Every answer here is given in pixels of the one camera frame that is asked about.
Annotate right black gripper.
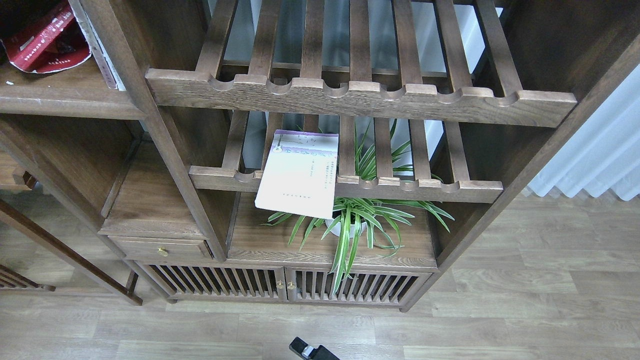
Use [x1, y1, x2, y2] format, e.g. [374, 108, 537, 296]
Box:
[289, 337, 339, 360]

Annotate white plant pot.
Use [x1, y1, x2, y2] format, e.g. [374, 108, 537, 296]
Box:
[325, 215, 368, 239]

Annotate white and purple book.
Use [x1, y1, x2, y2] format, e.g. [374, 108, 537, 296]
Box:
[254, 129, 339, 219]

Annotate brass drawer knob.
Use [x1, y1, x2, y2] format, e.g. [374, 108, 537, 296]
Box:
[157, 247, 169, 257]

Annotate white curtain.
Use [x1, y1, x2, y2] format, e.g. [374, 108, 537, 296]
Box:
[528, 67, 640, 201]

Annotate green spider plant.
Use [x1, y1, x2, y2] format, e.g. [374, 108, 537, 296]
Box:
[261, 120, 455, 297]

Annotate white standing book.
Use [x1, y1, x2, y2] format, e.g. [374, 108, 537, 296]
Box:
[69, 0, 126, 91]

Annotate red book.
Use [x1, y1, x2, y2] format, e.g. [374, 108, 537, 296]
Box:
[1, 0, 92, 75]

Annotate dark wooden bookshelf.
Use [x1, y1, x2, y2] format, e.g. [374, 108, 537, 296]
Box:
[1, 0, 639, 312]

